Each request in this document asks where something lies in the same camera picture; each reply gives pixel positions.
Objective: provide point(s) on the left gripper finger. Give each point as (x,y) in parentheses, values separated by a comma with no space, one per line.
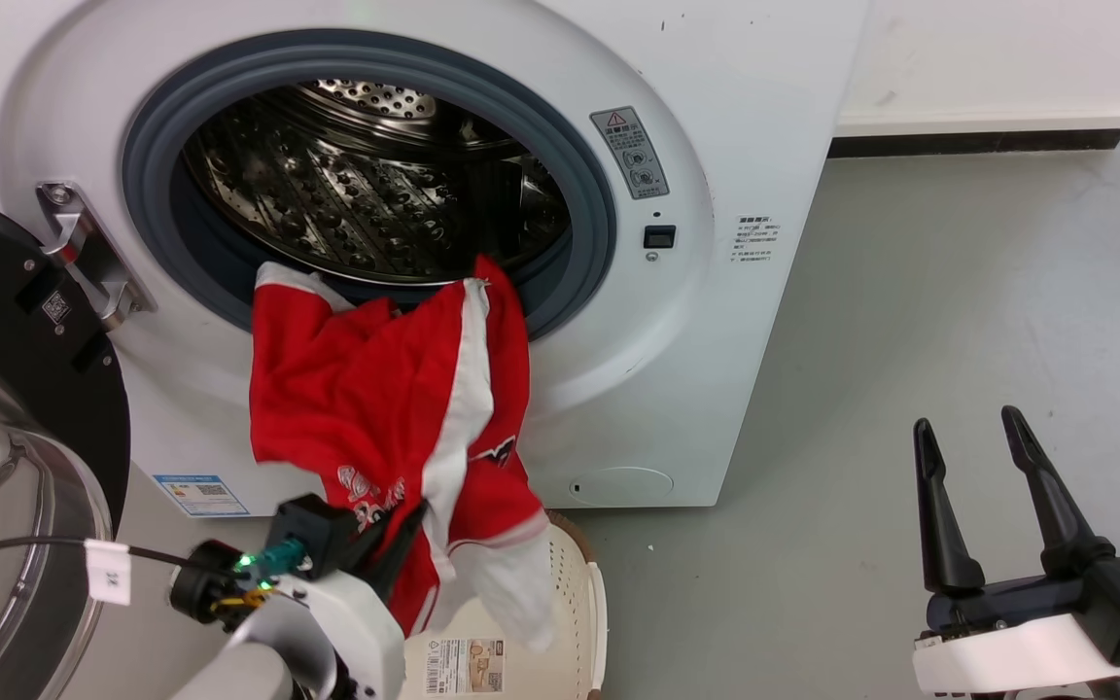
(402,554)
(371,550)

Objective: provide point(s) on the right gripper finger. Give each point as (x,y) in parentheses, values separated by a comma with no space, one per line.
(1051,496)
(939,525)

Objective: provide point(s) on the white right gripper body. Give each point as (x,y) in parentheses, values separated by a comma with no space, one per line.
(1007,651)

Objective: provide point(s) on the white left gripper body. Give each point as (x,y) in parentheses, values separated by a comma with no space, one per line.
(356,632)

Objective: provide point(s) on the red and white garment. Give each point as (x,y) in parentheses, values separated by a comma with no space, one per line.
(346,389)

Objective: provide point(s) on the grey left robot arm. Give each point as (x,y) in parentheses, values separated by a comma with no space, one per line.
(239,671)

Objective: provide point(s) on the paper label on basket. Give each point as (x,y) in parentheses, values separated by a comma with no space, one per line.
(464,666)

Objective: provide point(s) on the cream plastic laundry basket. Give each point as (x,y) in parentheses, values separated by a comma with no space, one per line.
(576,603)

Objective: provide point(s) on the white front-load washing machine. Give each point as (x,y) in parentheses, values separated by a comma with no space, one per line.
(716,389)

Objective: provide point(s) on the steel washing machine drum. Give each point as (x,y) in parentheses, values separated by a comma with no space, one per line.
(366,185)

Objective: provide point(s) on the blue energy label sticker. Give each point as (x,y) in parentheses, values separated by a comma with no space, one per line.
(200,495)

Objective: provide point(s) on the round white filter cover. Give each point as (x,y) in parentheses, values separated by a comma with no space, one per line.
(621,485)

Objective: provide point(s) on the white text sticker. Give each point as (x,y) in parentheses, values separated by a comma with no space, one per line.
(756,239)

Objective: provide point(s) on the black baseboard strip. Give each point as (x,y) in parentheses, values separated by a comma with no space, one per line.
(968,143)

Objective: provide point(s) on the black door latch socket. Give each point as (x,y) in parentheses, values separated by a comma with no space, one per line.
(659,237)

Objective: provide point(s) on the grey rubber door gasket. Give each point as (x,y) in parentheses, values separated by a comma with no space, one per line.
(591,194)

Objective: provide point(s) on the metal door hinge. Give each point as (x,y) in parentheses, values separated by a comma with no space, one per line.
(84,248)

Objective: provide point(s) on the grey warning sticker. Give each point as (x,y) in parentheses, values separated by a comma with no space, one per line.
(629,153)

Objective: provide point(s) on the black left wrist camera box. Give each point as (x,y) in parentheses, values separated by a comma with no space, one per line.
(312,533)

